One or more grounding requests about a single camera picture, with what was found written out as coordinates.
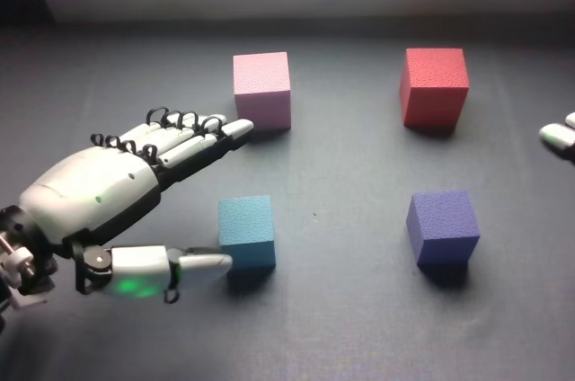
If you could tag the blue small foam cube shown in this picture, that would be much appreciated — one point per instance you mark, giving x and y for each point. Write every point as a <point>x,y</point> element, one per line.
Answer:
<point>247,228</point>

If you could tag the grey table cloth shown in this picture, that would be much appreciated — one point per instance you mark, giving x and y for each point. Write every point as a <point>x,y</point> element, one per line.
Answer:
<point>341,318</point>

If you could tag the purple small foam cube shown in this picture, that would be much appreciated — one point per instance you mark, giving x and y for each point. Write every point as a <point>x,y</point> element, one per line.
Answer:
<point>444,228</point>

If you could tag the red foam cube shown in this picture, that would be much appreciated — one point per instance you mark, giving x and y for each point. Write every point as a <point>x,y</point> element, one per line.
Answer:
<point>433,84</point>

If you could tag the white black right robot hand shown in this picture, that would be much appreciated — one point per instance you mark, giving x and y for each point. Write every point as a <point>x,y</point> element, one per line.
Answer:
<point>557,135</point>

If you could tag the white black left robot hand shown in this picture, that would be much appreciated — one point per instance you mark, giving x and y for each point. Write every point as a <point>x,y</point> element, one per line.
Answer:
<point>90,192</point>

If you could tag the pink foam cube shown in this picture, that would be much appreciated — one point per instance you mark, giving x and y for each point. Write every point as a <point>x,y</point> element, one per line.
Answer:
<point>265,84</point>

